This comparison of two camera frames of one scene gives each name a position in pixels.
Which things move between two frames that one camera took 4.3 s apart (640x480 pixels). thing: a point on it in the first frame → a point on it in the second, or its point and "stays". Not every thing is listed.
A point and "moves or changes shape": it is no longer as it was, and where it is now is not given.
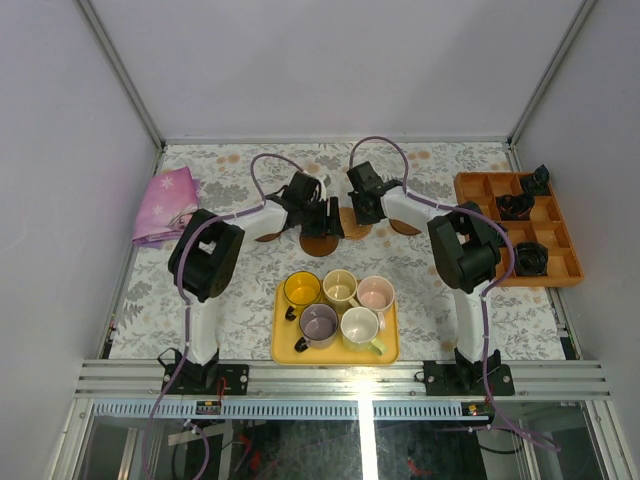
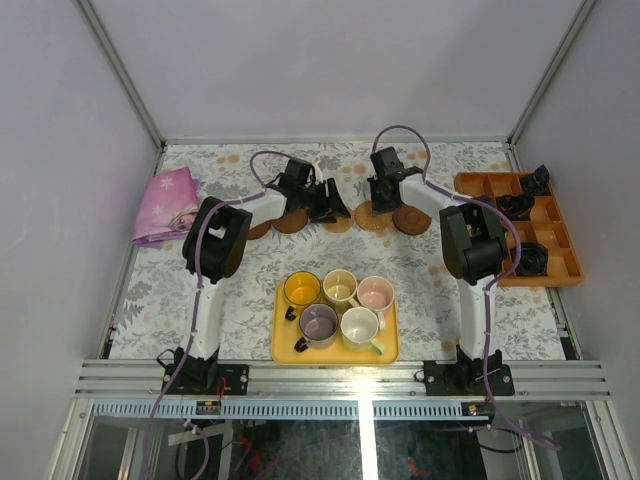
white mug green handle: x=359 y=326 stays
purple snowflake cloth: x=168 y=194 stays
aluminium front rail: x=141 y=380 stays
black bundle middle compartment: x=515 y=207 stays
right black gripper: x=361 y=219 → x=377 y=206
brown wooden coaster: x=319 y=246 moves or changes shape
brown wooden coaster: x=268 y=237 moves or changes shape
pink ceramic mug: x=376 y=293 stays
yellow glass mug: x=300 y=288 stays
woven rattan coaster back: x=351 y=229 moves or changes shape
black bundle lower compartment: x=531 y=259 stays
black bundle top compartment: x=536 y=184 stays
